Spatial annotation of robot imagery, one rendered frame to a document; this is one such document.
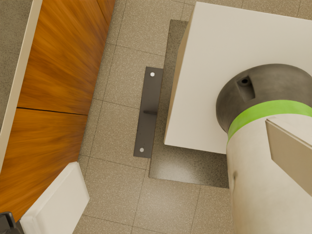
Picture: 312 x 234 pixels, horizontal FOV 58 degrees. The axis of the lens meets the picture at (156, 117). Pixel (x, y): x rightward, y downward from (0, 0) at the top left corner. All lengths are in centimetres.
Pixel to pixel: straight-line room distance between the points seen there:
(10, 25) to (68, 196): 51
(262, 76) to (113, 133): 119
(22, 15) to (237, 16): 43
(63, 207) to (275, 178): 20
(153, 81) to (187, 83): 108
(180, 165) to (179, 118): 13
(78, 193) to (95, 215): 141
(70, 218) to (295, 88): 32
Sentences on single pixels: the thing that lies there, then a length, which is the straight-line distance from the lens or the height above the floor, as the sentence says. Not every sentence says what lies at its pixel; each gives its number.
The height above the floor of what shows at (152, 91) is 2.
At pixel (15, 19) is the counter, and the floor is 94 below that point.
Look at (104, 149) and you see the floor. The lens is 153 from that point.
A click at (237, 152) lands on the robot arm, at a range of 35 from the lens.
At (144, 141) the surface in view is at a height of 1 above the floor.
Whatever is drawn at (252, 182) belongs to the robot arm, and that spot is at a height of 121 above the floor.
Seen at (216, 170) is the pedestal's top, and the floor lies 94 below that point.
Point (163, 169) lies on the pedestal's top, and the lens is 57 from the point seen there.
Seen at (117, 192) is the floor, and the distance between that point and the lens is 155.
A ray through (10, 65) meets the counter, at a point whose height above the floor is 94.
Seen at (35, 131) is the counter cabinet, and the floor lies 69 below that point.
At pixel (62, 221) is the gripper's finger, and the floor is 134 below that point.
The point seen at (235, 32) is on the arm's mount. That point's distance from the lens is 39.
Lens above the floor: 150
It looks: 89 degrees down
